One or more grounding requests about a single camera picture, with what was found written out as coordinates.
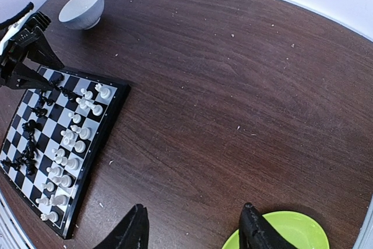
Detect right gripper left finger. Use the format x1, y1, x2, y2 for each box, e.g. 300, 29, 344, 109
95, 204, 149, 249

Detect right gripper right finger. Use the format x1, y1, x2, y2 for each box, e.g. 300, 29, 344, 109
238, 202, 293, 249

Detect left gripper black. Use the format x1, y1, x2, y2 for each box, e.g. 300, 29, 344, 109
1, 12, 64, 91

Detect black white chessboard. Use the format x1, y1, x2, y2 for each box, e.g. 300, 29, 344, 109
1, 66, 131, 239

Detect black chess pieces pile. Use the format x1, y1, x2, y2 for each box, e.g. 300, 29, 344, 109
1, 75, 75, 176

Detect green plate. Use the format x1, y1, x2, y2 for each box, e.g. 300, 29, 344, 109
223, 211, 330, 248

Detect white ceramic bowl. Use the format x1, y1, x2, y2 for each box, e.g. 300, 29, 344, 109
58, 0, 105, 30

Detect white rook corner piece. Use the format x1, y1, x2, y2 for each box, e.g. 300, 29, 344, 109
95, 83, 111, 100

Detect white pawn near corner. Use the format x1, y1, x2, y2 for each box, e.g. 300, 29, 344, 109
36, 197, 50, 206

